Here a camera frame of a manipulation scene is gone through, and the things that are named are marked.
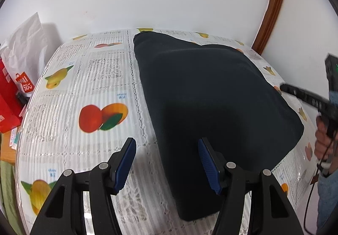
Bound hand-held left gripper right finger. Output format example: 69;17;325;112
198;138;304;235

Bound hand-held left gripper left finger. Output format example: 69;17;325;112
30;138;137;235

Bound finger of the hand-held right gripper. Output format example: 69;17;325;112
280;82;331;112

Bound black t-shirt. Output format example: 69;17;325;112
133;32;304;222

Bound person's right hand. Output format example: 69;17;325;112
315;116;329;161

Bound fruit print tablecloth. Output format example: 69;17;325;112
15;28;317;235

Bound person's blue jeans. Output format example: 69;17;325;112
315;157;338;229

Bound brown cardboard box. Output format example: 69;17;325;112
0;128;22;165

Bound green cloth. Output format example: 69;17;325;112
0;160;25;235

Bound red shopping bag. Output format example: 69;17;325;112
0;56;36;133

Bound white plastic bag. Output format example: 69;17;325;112
0;12;49;87

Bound brown wooden door frame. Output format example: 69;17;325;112
251;0;290;57

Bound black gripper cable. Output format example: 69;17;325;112
303;142;334;234

